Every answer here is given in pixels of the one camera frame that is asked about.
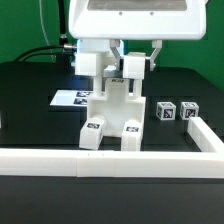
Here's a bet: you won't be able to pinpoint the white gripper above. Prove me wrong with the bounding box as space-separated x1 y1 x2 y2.
69 0 207 71

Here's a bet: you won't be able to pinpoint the white chair back frame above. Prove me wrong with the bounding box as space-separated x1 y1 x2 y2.
75 39 146 94

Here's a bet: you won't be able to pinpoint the white chair seat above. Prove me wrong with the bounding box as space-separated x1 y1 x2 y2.
87 78 146 137

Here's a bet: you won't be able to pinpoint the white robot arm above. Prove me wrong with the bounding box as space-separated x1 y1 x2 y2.
68 0 208 68

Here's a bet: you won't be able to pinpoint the white tagged cube left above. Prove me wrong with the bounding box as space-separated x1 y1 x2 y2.
156 102 176 121

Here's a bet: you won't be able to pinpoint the white tagged cube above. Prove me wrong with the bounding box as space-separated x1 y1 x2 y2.
180 102 199 120
156 102 176 121

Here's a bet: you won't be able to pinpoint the white tagged cube right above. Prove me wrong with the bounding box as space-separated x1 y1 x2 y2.
180 102 199 120

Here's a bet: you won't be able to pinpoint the white U-shaped obstacle fence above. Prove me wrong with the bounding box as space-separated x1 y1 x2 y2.
0 117 224 179

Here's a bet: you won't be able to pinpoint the black cables with connector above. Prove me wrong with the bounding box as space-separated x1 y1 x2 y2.
13 0 78 63

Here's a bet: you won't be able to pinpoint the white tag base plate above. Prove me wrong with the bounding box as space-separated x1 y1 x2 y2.
50 90 91 107

